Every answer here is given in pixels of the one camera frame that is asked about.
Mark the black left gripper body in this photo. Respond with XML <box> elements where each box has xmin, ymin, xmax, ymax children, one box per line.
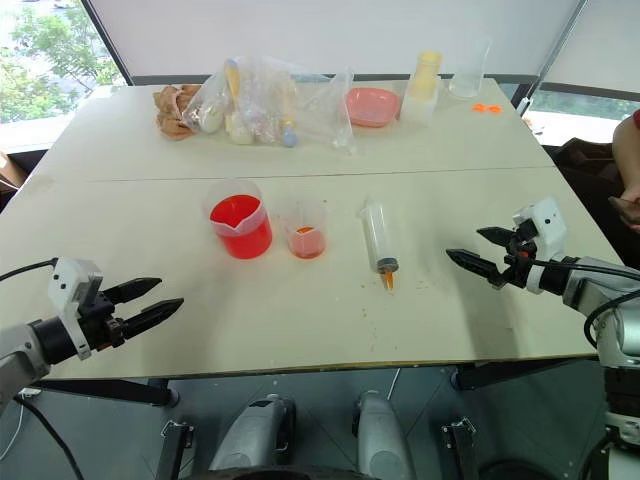
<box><xmin>81</xmin><ymin>291</ymin><xmax>127</xmax><ymax>352</ymax></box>

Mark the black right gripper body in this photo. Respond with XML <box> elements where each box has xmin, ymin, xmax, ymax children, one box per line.
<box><xmin>501</xmin><ymin>219</ymin><xmax>540</xmax><ymax>292</ymax></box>

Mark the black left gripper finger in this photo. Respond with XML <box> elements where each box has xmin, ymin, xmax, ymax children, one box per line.
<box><xmin>101</xmin><ymin>277</ymin><xmax>164</xmax><ymax>307</ymax></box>
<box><xmin>118</xmin><ymin>297</ymin><xmax>185</xmax><ymax>342</ymax></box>

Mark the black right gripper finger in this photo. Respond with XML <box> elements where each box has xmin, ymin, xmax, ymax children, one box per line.
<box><xmin>445</xmin><ymin>248</ymin><xmax>507</xmax><ymax>290</ymax></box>
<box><xmin>476</xmin><ymin>226</ymin><xmax>522</xmax><ymax>249</ymax></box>

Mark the large clear plastic syringe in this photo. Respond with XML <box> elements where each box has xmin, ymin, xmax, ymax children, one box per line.
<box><xmin>356</xmin><ymin>195</ymin><xmax>402</xmax><ymax>294</ymax></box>

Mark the beaker with red liquid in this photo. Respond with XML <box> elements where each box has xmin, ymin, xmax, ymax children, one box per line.
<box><xmin>202</xmin><ymin>179</ymin><xmax>274</xmax><ymax>260</ymax></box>

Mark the empty clear measuring cup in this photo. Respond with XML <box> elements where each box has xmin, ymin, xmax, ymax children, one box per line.
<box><xmin>447</xmin><ymin>35</ymin><xmax>494</xmax><ymax>99</ymax></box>

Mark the small clear plastic cup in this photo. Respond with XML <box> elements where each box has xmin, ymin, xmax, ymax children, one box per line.
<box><xmin>283</xmin><ymin>196</ymin><xmax>329</xmax><ymax>261</ymax></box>

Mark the person's hand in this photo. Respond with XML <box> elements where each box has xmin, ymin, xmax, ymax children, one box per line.
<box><xmin>607</xmin><ymin>186</ymin><xmax>640</xmax><ymax>225</ymax></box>

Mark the dark bag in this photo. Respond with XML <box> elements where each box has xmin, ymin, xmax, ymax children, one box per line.
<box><xmin>553</xmin><ymin>138</ymin><xmax>640</xmax><ymax>261</ymax></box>

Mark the clear square plastic container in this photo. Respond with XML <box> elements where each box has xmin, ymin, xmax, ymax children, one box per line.
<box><xmin>399</xmin><ymin>74</ymin><xmax>442</xmax><ymax>126</ymax></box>

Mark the silver left robot leg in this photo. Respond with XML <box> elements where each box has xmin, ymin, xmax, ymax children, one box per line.
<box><xmin>208</xmin><ymin>393</ymin><xmax>297</xmax><ymax>475</ymax></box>

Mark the silver robot leg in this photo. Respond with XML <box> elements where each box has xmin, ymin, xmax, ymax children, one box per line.
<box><xmin>353</xmin><ymin>389</ymin><xmax>417</xmax><ymax>479</ymax></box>
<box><xmin>208</xmin><ymin>393</ymin><xmax>297</xmax><ymax>475</ymax></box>

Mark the brown cardboard box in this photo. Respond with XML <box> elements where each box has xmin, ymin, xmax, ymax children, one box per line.
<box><xmin>0</xmin><ymin>149</ymin><xmax>29</xmax><ymax>202</ymax></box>

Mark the pink plastic plate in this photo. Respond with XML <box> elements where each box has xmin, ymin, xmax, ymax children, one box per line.
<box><xmin>345</xmin><ymin>87</ymin><xmax>402</xmax><ymax>129</ymax></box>

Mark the silver right robot leg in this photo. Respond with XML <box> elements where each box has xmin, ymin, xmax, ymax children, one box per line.
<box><xmin>353</xmin><ymin>389</ymin><xmax>417</xmax><ymax>479</ymax></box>

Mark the empty clear plastic bag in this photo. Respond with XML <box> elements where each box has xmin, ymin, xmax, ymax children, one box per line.
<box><xmin>297</xmin><ymin>66</ymin><xmax>359</xmax><ymax>157</ymax></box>

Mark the clear bag with toys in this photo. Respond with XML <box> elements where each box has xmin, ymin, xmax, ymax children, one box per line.
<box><xmin>179</xmin><ymin>54</ymin><xmax>303</xmax><ymax>150</ymax></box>

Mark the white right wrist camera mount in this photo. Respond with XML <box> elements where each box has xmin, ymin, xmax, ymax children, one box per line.
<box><xmin>511</xmin><ymin>196</ymin><xmax>569</xmax><ymax>294</ymax></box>

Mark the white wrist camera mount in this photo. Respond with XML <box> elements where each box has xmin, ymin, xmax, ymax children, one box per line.
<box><xmin>511</xmin><ymin>196</ymin><xmax>569</xmax><ymax>294</ymax></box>
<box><xmin>48</xmin><ymin>257</ymin><xmax>104</xmax><ymax>362</ymax></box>

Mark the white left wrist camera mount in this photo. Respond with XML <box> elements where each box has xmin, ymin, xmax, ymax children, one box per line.
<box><xmin>48</xmin><ymin>257</ymin><xmax>104</xmax><ymax>362</ymax></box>

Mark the black table frame beam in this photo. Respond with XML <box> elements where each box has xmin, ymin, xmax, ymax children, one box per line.
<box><xmin>453</xmin><ymin>355</ymin><xmax>604</xmax><ymax>392</ymax></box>
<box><xmin>38</xmin><ymin>377</ymin><xmax>177</xmax><ymax>407</ymax></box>

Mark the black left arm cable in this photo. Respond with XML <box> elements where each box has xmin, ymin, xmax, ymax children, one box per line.
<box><xmin>0</xmin><ymin>257</ymin><xmax>59</xmax><ymax>282</ymax></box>

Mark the black floor cable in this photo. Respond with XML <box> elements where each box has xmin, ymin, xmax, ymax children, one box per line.
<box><xmin>13</xmin><ymin>394</ymin><xmax>87</xmax><ymax>480</ymax></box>

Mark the black table leg bracket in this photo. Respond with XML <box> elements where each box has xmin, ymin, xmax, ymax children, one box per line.
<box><xmin>158</xmin><ymin>419</ymin><xmax>195</xmax><ymax>480</ymax></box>
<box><xmin>441</xmin><ymin>418</ymin><xmax>482</xmax><ymax>480</ymax></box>

